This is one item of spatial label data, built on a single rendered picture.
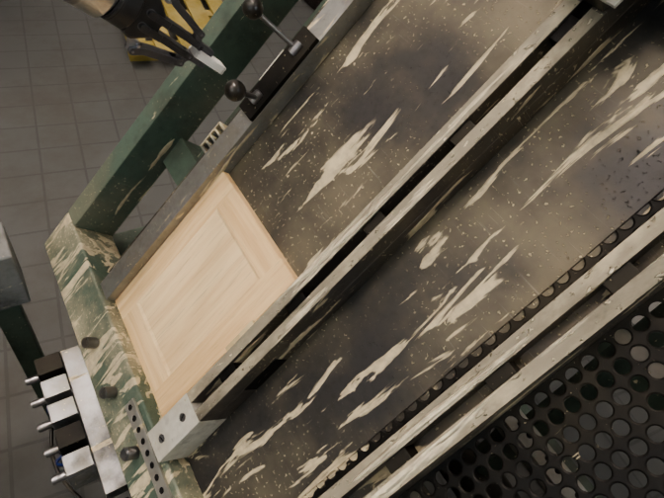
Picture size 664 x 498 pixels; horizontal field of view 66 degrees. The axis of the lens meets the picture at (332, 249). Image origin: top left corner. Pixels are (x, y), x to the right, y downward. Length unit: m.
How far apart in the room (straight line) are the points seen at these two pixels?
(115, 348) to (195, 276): 0.24
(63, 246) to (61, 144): 1.77
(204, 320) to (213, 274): 0.09
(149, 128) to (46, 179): 1.73
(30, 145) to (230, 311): 2.33
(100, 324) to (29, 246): 1.44
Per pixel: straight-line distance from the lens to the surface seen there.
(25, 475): 2.12
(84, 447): 1.27
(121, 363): 1.19
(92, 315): 1.29
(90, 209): 1.40
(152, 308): 1.18
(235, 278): 1.01
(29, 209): 2.83
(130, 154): 1.32
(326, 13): 1.06
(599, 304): 0.71
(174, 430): 1.02
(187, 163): 1.28
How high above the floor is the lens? 1.93
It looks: 47 degrees down
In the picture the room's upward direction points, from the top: 16 degrees clockwise
